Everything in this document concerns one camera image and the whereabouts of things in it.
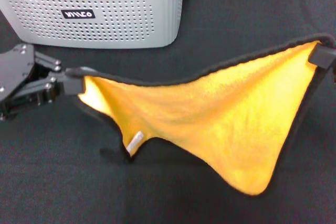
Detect left gripper silver black body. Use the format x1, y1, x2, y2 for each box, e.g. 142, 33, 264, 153
0, 43, 36, 121

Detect black tablecloth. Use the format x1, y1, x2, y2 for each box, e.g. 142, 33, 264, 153
0, 0, 336, 224

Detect yellow towel with black trim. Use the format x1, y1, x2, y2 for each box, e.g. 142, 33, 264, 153
65, 33, 336, 197

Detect grey perforated storage basket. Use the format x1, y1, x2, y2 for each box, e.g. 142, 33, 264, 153
0, 0, 188, 50

